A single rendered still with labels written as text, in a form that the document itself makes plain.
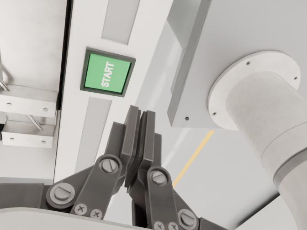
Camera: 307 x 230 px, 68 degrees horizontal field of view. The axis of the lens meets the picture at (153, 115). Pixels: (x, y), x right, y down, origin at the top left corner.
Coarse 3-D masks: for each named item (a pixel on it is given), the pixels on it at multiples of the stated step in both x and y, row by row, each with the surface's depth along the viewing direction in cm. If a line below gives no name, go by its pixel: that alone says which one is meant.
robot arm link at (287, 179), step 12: (300, 156) 29; (288, 168) 30; (300, 168) 29; (276, 180) 32; (288, 180) 30; (300, 180) 28; (288, 192) 30; (300, 192) 28; (288, 204) 31; (300, 204) 28; (300, 216) 28; (300, 228) 28
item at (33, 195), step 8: (0, 184) 9; (8, 184) 9; (16, 184) 9; (24, 184) 9; (32, 184) 9; (40, 184) 9; (0, 192) 9; (8, 192) 9; (16, 192) 9; (24, 192) 9; (32, 192) 9; (40, 192) 9; (0, 200) 8; (8, 200) 8; (16, 200) 8; (24, 200) 9; (32, 200) 9; (40, 200) 9; (0, 208) 8; (40, 208) 9; (48, 208) 9
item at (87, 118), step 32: (96, 0) 22; (128, 0) 23; (160, 0) 23; (96, 32) 24; (128, 32) 25; (160, 32) 25; (64, 96) 29; (96, 96) 29; (128, 96) 30; (64, 128) 32; (96, 128) 34; (64, 160) 37
